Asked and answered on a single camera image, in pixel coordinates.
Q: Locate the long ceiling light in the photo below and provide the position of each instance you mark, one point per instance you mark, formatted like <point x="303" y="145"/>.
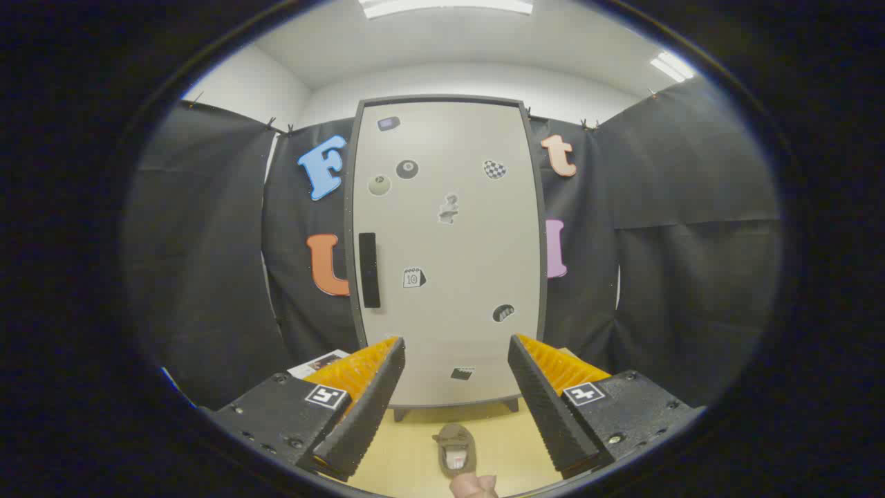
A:
<point x="442" y="5"/>

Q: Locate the brown fluffy shoe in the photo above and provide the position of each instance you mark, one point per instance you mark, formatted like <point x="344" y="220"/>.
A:
<point x="453" y="443"/>

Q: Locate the stack of white books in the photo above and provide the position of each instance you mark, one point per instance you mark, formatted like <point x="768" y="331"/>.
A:
<point x="318" y="363"/>

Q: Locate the small ceiling light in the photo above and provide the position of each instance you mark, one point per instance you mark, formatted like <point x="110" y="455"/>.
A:
<point x="671" y="66"/>

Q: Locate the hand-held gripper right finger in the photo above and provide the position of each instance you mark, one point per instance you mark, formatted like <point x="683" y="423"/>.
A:
<point x="546" y="408"/>

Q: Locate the black backdrop cloth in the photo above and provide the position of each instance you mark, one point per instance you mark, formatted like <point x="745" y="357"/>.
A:
<point x="207" y="242"/>

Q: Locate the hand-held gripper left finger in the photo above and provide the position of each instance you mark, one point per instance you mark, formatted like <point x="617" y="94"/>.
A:
<point x="366" y="415"/>

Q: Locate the dark grey shoe cabinet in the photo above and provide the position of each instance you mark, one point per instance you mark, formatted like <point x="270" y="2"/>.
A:
<point x="543" y="242"/>

